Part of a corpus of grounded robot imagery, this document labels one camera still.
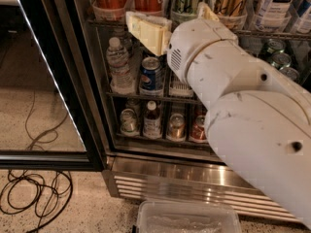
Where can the empty white shelf tray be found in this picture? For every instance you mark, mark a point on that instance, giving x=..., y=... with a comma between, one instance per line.
x=179, y=89

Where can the green can middle shelf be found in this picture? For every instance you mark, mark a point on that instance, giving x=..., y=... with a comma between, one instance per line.
x=271, y=46

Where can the front Pepsi can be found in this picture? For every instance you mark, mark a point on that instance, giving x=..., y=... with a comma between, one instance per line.
x=151, y=82

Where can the red can bottom shelf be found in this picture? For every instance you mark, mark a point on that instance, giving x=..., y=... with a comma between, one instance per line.
x=197, y=132

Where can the open glass fridge door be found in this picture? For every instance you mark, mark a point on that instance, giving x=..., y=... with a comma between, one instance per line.
x=56, y=29

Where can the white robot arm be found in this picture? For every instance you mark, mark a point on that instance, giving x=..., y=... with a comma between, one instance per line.
x=258, y=121

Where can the gold tall can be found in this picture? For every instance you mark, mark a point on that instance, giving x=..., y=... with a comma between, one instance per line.
x=230, y=12

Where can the clear water bottle middle shelf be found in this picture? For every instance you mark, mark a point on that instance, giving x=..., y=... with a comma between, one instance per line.
x=118, y=60

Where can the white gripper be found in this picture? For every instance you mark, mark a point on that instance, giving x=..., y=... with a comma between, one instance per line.
x=198, y=39

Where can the stainless steel fridge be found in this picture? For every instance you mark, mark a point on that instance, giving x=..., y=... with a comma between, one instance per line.
x=143, y=168

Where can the silver can bottom left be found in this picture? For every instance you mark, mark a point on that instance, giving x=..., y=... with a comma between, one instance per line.
x=129, y=124

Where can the brown juice bottle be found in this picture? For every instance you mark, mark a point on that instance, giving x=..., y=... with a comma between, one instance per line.
x=152, y=121

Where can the clear plastic bin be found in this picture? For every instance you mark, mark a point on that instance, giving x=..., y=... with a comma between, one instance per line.
x=186, y=217

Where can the white blue tall can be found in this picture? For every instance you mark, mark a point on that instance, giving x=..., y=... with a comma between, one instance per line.
x=271, y=15

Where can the gold can bottom shelf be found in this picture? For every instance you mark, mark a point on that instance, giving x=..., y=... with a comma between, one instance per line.
x=176, y=127

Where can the orange tall can left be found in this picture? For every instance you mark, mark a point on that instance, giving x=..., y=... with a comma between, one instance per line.
x=111, y=10

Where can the tall green tea can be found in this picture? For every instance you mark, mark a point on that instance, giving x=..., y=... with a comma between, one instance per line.
x=184, y=10

